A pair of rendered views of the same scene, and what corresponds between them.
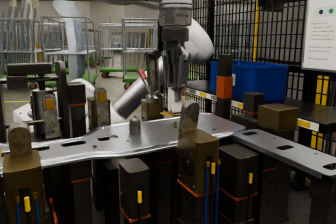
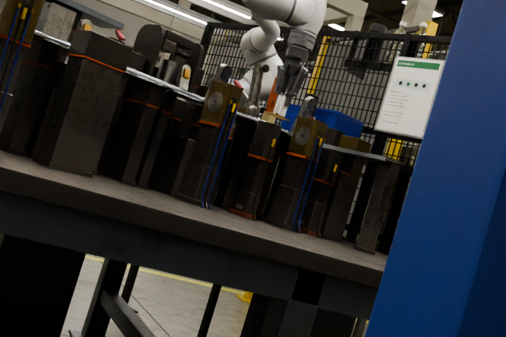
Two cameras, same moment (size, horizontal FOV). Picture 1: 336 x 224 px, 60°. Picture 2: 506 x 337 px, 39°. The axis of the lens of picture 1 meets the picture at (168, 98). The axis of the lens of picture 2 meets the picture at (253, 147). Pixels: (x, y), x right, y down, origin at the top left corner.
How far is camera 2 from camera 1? 1.67 m
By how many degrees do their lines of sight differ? 22
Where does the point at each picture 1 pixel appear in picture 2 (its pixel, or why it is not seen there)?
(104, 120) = not seen: hidden behind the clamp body
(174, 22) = (303, 44)
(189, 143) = (308, 122)
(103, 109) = not seen: hidden behind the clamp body
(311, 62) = (383, 125)
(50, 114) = (184, 82)
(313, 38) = (390, 104)
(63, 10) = not seen: outside the picture
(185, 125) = (303, 113)
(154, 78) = (256, 89)
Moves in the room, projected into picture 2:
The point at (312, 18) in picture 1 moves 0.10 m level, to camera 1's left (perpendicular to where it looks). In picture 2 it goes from (392, 86) to (370, 78)
